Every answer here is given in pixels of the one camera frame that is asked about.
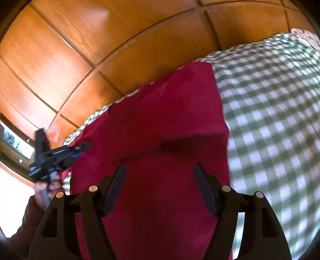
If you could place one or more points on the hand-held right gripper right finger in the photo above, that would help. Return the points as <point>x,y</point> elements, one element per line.
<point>205,187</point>

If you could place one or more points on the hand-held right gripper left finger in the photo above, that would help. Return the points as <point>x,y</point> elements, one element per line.
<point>117,186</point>

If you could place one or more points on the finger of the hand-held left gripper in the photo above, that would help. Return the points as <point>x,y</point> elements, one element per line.
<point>73,155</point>
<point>81,147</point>

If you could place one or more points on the red cloth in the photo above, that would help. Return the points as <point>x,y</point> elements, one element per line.
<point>160,130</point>

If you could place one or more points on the person's left hand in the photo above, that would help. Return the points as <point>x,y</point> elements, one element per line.
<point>57,186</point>

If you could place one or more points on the wooden framed glass door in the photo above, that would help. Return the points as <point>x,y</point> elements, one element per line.
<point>15,145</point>

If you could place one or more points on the green checked bed sheet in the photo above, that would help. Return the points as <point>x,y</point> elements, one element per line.
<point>270,120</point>

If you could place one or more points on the wooden wardrobe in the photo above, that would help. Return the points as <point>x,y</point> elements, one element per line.
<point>112,45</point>

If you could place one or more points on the floral pillow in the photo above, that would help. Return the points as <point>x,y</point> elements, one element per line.
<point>308,37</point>

